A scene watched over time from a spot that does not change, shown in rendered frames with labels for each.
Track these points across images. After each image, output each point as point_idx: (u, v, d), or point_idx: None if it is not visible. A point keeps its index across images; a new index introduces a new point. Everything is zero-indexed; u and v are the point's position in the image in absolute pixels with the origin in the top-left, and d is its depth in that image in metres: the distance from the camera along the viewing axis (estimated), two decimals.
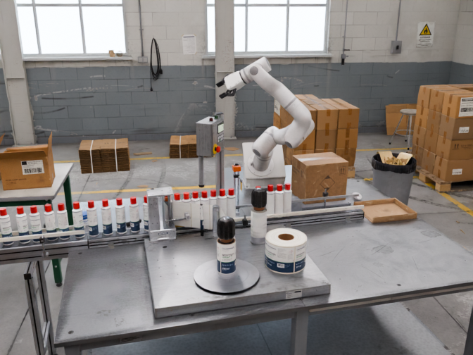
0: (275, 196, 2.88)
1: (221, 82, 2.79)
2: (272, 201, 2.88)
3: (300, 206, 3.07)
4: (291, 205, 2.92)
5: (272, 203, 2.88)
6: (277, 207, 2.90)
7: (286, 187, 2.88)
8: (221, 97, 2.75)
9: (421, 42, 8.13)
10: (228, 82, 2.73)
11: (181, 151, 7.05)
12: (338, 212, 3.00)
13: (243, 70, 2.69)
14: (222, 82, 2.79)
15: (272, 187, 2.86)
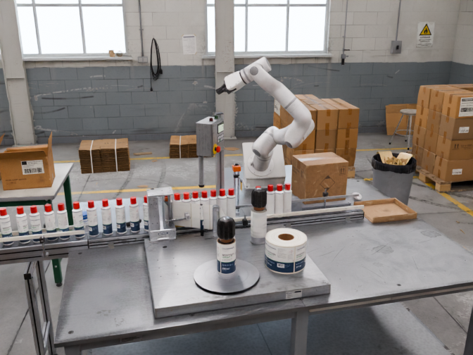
0: (275, 196, 2.88)
1: (221, 89, 2.77)
2: (272, 201, 2.88)
3: (300, 206, 3.07)
4: (291, 205, 2.92)
5: (272, 203, 2.88)
6: (277, 207, 2.90)
7: (286, 187, 2.88)
8: (218, 93, 2.78)
9: (421, 42, 8.13)
10: (228, 82, 2.73)
11: (181, 151, 7.05)
12: (338, 212, 3.00)
13: (243, 70, 2.69)
14: (222, 89, 2.77)
15: (272, 187, 2.86)
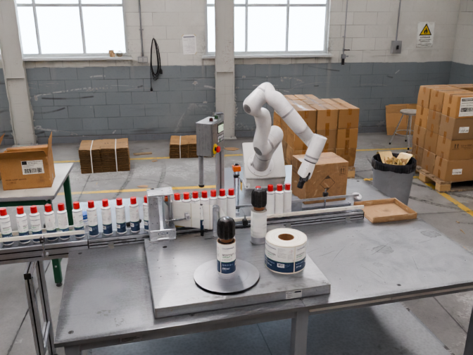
0: (275, 196, 2.88)
1: (300, 182, 2.90)
2: (272, 201, 2.88)
3: (300, 206, 3.07)
4: (291, 205, 2.92)
5: (272, 203, 2.88)
6: (277, 207, 2.90)
7: (286, 187, 2.88)
8: (300, 187, 2.91)
9: (421, 42, 8.13)
10: (300, 172, 2.88)
11: (181, 151, 7.05)
12: (338, 212, 3.00)
13: (305, 155, 2.86)
14: (300, 182, 2.90)
15: (272, 187, 2.86)
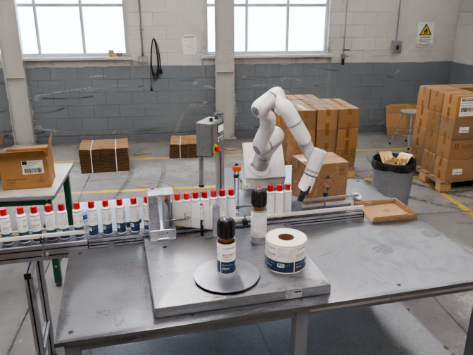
0: (275, 196, 2.88)
1: (300, 195, 2.93)
2: (272, 201, 2.88)
3: (300, 206, 3.07)
4: (291, 205, 2.92)
5: (272, 203, 2.88)
6: (277, 207, 2.90)
7: (286, 187, 2.88)
8: (300, 201, 2.93)
9: (421, 42, 8.13)
10: (301, 186, 2.91)
11: (181, 151, 7.05)
12: (338, 212, 3.00)
13: (305, 169, 2.88)
14: (300, 195, 2.93)
15: (272, 187, 2.86)
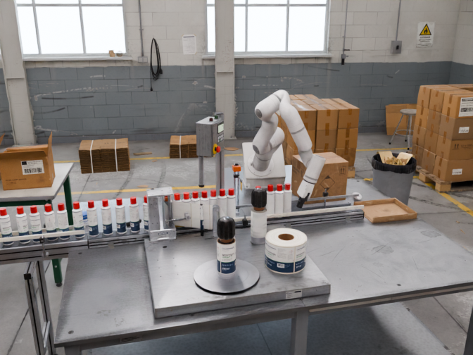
0: (275, 196, 2.88)
1: (299, 201, 2.95)
2: (272, 201, 2.88)
3: None
4: (291, 205, 2.92)
5: (272, 203, 2.88)
6: (277, 207, 2.90)
7: (286, 187, 2.88)
8: (300, 207, 2.95)
9: (421, 42, 8.13)
10: (300, 192, 2.92)
11: (181, 151, 7.05)
12: (338, 212, 3.00)
13: (304, 175, 2.90)
14: (300, 201, 2.95)
15: (272, 187, 2.86)
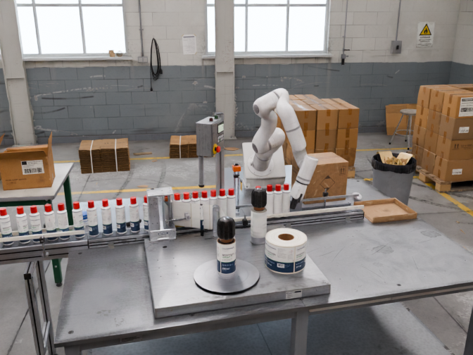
0: (274, 196, 2.88)
1: (292, 203, 2.94)
2: (271, 201, 2.87)
3: (300, 206, 3.07)
4: (289, 205, 2.92)
5: (271, 203, 2.88)
6: (276, 207, 2.89)
7: (285, 187, 2.88)
8: (293, 208, 2.94)
9: (421, 42, 8.13)
10: (293, 194, 2.91)
11: (181, 151, 7.05)
12: (338, 212, 3.00)
13: (297, 176, 2.89)
14: (293, 202, 2.94)
15: (271, 187, 2.85)
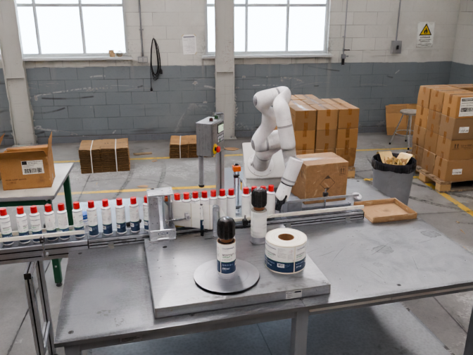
0: None
1: (277, 204, 2.92)
2: None
3: (300, 206, 3.07)
4: (274, 206, 2.90)
5: None
6: None
7: (269, 189, 2.86)
8: (278, 209, 2.92)
9: (421, 42, 8.13)
10: (278, 195, 2.89)
11: (181, 151, 7.05)
12: (338, 212, 3.00)
13: (281, 177, 2.87)
14: (278, 204, 2.92)
15: (255, 188, 2.83)
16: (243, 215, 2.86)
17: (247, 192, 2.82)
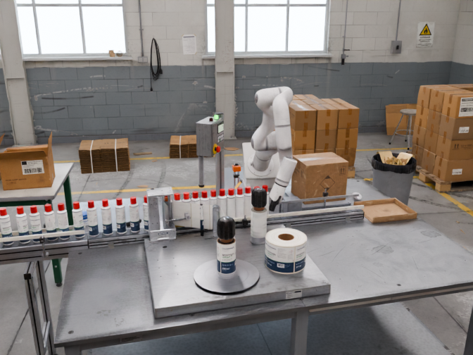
0: None
1: (271, 205, 2.91)
2: (248, 203, 2.84)
3: (300, 206, 3.07)
4: (268, 207, 2.89)
5: (248, 206, 2.85)
6: None
7: (264, 189, 2.85)
8: (272, 210, 2.91)
9: (421, 42, 8.13)
10: (272, 195, 2.88)
11: (181, 151, 7.05)
12: (338, 212, 3.00)
13: (276, 178, 2.86)
14: (272, 204, 2.91)
15: (248, 189, 2.82)
16: (238, 216, 2.85)
17: (241, 193, 2.81)
